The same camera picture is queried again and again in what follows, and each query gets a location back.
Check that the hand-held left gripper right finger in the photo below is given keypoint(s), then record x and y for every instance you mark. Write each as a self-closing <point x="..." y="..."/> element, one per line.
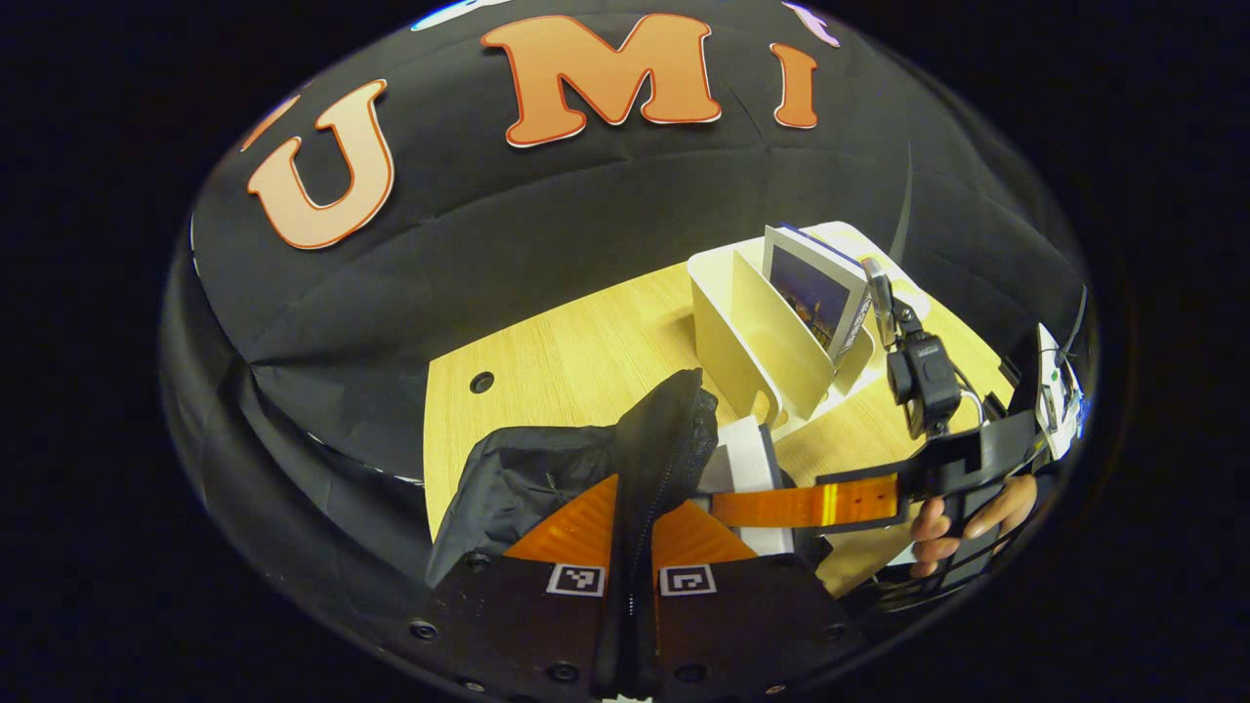
<point x="742" y="625"/>

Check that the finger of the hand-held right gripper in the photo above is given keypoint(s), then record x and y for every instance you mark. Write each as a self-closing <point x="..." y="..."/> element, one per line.
<point x="801" y="503"/>

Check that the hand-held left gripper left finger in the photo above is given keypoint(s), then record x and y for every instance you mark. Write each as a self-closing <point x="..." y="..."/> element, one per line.
<point x="518" y="635"/>

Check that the dark cover book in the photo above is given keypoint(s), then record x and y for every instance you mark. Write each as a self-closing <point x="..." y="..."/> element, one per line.
<point x="747" y="459"/>

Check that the blue spine book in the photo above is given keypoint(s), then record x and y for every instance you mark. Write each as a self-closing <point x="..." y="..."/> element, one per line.
<point x="811" y="293"/>

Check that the black schoolbag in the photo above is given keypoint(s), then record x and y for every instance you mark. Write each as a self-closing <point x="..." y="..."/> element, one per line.
<point x="527" y="469"/>

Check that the white bookshelf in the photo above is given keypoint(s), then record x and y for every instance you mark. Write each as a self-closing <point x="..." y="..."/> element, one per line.
<point x="752" y="332"/>

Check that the thin grey upright strip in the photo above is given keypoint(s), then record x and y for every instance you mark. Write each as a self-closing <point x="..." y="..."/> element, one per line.
<point x="905" y="205"/>

